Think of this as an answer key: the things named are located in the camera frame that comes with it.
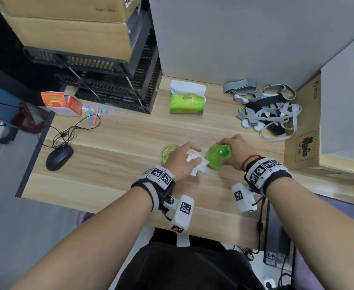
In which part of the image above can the person's right hand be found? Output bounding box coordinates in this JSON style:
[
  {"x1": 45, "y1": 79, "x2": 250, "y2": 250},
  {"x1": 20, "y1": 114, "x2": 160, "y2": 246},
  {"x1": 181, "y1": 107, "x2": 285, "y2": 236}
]
[{"x1": 216, "y1": 134, "x2": 256, "y2": 171}]

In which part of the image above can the person's left hand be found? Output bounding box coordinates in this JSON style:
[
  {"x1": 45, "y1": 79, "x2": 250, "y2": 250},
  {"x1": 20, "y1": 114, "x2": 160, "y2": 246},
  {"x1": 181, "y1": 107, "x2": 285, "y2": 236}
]
[{"x1": 164, "y1": 142, "x2": 202, "y2": 183}]

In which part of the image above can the white tissue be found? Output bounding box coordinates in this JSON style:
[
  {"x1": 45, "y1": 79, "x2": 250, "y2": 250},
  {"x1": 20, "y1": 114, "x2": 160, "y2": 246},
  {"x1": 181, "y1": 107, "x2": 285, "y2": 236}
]
[{"x1": 185, "y1": 149, "x2": 209, "y2": 178}]

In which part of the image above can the green plastic bottle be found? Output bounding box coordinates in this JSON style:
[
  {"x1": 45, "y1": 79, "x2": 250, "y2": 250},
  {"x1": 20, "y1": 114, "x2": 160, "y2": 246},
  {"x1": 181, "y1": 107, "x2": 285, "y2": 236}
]
[{"x1": 205, "y1": 143, "x2": 233, "y2": 170}]

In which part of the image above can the person's left forearm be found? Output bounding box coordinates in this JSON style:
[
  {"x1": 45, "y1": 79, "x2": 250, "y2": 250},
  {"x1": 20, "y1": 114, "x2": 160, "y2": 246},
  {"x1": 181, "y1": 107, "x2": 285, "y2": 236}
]
[{"x1": 12, "y1": 186, "x2": 154, "y2": 290}]

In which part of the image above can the person's right forearm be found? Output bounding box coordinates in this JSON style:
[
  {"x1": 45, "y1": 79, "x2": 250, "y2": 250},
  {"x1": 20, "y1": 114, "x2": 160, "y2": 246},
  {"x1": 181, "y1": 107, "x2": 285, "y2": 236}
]
[{"x1": 266, "y1": 176, "x2": 354, "y2": 290}]

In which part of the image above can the green translucent bottle cap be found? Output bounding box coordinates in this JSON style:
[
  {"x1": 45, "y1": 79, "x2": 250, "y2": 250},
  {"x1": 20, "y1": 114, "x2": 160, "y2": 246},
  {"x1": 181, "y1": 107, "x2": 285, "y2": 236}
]
[{"x1": 160, "y1": 144, "x2": 180, "y2": 165}]

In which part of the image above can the left wristband with marker tags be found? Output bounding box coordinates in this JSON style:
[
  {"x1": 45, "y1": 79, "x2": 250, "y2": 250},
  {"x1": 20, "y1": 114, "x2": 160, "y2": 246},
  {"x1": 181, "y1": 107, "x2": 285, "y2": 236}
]
[{"x1": 131, "y1": 166, "x2": 176, "y2": 212}]

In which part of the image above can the wristband with marker tags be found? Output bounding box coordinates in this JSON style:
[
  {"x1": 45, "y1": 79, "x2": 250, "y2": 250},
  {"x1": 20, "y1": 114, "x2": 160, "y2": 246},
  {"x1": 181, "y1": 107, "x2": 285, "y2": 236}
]
[
  {"x1": 243, "y1": 157, "x2": 293, "y2": 197},
  {"x1": 131, "y1": 166, "x2": 176, "y2": 212}
]

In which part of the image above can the right wristband with marker tags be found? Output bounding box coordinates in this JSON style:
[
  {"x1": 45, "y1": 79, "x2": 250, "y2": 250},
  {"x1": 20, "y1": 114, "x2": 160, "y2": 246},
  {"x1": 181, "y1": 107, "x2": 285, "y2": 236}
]
[{"x1": 243, "y1": 157, "x2": 293, "y2": 197}]

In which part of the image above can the green tissue pack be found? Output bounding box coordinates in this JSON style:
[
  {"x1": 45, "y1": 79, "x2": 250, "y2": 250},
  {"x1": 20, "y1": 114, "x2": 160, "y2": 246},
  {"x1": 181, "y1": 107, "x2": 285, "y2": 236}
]
[{"x1": 169, "y1": 80, "x2": 207, "y2": 115}]

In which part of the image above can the brown cardboard box with print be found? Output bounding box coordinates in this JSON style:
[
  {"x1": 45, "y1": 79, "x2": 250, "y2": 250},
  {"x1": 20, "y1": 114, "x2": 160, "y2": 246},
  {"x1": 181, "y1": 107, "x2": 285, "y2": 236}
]
[{"x1": 284, "y1": 69, "x2": 354, "y2": 180}]

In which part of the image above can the black computer case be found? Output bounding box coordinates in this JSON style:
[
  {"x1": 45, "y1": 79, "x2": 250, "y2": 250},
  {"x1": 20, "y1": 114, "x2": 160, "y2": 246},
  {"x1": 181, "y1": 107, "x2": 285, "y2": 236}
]
[{"x1": 263, "y1": 203, "x2": 296, "y2": 267}]

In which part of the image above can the stack of black plastic crates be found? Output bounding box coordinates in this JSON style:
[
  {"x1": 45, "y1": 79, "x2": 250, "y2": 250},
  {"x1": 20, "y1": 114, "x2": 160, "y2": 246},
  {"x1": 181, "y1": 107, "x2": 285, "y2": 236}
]
[{"x1": 23, "y1": 8, "x2": 163, "y2": 115}]

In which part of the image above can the person's black clothing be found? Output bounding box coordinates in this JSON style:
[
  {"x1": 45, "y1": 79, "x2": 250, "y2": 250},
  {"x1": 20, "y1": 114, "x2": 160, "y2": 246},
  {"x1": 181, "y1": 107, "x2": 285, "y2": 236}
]
[{"x1": 115, "y1": 228, "x2": 265, "y2": 290}]

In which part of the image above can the pile of colourful small pieces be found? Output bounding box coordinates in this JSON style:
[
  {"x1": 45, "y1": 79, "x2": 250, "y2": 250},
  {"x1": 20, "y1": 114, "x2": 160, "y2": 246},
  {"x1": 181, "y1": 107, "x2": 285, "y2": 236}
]
[{"x1": 82, "y1": 105, "x2": 119, "y2": 124}]

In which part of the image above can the black computer mouse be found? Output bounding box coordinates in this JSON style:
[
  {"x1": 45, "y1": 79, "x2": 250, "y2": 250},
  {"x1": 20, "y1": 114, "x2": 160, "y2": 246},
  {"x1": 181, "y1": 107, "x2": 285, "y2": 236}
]
[{"x1": 45, "y1": 144, "x2": 74, "y2": 172}]

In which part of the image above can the orange and white small box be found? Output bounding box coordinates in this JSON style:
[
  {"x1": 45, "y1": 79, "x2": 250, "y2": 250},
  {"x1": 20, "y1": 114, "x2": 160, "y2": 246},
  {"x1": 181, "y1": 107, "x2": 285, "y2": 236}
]
[{"x1": 41, "y1": 91, "x2": 83, "y2": 117}]

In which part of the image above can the dark red bag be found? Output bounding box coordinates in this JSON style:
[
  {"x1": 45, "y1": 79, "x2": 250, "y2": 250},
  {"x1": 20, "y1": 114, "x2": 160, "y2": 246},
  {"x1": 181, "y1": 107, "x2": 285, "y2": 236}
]
[{"x1": 12, "y1": 102, "x2": 46, "y2": 135}]

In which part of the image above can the large brown cardboard box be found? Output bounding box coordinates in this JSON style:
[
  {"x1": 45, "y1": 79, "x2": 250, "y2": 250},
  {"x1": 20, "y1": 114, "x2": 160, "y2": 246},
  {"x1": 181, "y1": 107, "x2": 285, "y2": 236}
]
[
  {"x1": 0, "y1": 0, "x2": 145, "y2": 23},
  {"x1": 1, "y1": 12, "x2": 136, "y2": 62}
]

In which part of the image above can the red string bracelet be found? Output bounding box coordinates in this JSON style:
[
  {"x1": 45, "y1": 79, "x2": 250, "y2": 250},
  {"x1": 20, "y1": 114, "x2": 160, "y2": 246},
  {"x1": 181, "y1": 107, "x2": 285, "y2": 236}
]
[{"x1": 242, "y1": 154, "x2": 264, "y2": 171}]

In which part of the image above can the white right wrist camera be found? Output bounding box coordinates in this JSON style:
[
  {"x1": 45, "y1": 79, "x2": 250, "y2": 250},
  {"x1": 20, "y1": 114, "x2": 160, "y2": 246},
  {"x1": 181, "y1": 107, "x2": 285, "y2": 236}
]
[{"x1": 231, "y1": 182, "x2": 259, "y2": 213}]

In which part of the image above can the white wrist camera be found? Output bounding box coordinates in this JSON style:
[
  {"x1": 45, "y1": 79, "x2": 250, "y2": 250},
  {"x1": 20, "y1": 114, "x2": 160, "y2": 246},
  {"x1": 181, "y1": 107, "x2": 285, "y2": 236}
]
[
  {"x1": 162, "y1": 195, "x2": 195, "y2": 233},
  {"x1": 231, "y1": 182, "x2": 259, "y2": 213}
]

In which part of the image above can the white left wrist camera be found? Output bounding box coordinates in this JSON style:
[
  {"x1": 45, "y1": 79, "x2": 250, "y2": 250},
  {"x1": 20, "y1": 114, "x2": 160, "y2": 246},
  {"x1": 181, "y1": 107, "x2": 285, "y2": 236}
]
[{"x1": 162, "y1": 195, "x2": 195, "y2": 233}]

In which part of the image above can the pile of grey straps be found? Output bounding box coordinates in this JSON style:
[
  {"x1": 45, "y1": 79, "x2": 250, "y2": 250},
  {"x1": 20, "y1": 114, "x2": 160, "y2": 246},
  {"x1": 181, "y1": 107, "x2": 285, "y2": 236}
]
[{"x1": 223, "y1": 78, "x2": 302, "y2": 142}]

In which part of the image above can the black hanging cable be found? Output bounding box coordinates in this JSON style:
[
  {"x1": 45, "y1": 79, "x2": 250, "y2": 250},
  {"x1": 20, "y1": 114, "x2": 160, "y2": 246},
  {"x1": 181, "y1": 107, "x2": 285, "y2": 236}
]
[{"x1": 256, "y1": 196, "x2": 271, "y2": 252}]

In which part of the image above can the black mouse cable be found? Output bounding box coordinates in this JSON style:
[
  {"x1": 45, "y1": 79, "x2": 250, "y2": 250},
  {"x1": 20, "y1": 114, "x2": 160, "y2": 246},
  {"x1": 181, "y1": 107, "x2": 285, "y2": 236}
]
[{"x1": 42, "y1": 114, "x2": 101, "y2": 149}]

